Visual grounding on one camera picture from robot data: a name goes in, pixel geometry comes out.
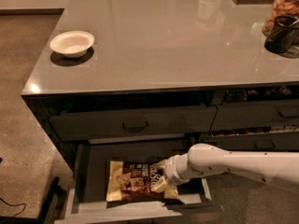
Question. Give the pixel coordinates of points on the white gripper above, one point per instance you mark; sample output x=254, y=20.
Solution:
x=171, y=171

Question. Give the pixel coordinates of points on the brown sea salt chip bag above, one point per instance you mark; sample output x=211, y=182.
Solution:
x=132, y=180

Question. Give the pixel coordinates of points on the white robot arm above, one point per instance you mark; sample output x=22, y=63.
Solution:
x=278, y=169

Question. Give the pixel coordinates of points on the grey top left drawer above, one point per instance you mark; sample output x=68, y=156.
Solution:
x=129, y=123

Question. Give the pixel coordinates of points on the open grey middle drawer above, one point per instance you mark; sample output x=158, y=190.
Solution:
x=87, y=202

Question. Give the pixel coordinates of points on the grey middle right drawer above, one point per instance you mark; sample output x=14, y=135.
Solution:
x=257, y=142

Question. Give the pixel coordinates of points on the grey top right drawer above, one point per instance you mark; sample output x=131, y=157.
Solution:
x=256, y=114

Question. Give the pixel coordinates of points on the white paper bowl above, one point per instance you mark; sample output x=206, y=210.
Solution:
x=72, y=44

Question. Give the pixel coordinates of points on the black mesh cup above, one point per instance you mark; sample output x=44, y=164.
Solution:
x=283, y=34

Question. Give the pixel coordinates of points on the glass jar of nuts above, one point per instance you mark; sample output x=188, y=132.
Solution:
x=280, y=8

